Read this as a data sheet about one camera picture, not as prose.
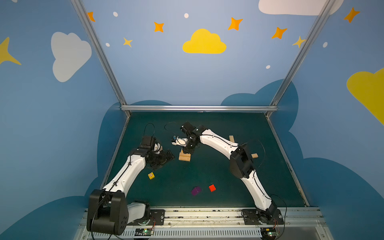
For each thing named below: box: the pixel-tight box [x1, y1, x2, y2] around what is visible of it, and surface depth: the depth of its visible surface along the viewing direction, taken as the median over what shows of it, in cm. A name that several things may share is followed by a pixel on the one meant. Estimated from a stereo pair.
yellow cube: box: [147, 172, 155, 180], surface depth 88 cm
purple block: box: [192, 186, 202, 196], surface depth 84 cm
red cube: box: [209, 184, 216, 193], surface depth 86 cm
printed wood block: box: [179, 148, 191, 159], surface depth 97 cm
